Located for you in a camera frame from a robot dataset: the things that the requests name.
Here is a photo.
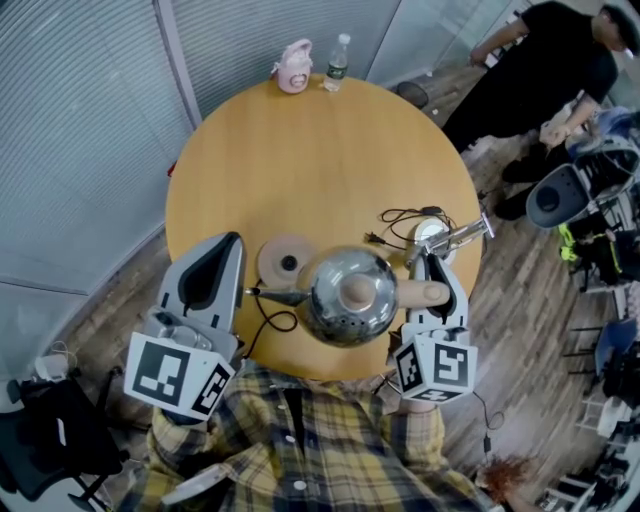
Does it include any clear plastic water bottle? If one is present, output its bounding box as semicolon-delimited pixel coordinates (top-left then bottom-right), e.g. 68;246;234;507
321;32;353;93

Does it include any person's yellow plaid shirt torso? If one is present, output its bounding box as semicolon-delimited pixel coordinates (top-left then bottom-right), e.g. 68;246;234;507
116;367;495;512

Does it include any black kettle base power cord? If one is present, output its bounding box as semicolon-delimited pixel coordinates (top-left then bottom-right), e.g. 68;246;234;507
241;279;300;362

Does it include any white power adapter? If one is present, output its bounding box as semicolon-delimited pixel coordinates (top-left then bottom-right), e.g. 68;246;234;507
33;351;72;382

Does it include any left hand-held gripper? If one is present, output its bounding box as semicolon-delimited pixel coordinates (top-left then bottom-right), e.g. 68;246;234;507
123;230;247;422

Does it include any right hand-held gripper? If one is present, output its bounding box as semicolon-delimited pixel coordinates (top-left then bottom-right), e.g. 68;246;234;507
392;253;479;405

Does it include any black lamp power cord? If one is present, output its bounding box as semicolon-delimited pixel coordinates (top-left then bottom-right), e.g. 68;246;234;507
362;205;458;250

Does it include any black office chair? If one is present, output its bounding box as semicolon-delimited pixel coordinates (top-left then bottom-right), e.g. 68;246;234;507
0;366;132;507

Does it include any person's left forearm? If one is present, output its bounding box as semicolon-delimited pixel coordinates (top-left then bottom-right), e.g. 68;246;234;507
146;406;237;482

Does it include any black waste bin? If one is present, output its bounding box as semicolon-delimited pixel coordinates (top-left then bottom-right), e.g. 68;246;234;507
396;80;431;108

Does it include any person's right forearm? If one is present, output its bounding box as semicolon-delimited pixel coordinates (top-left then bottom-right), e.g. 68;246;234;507
393;398;447;467

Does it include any silver desk lamp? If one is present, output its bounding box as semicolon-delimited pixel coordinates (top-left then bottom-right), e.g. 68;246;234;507
404;213;497;267

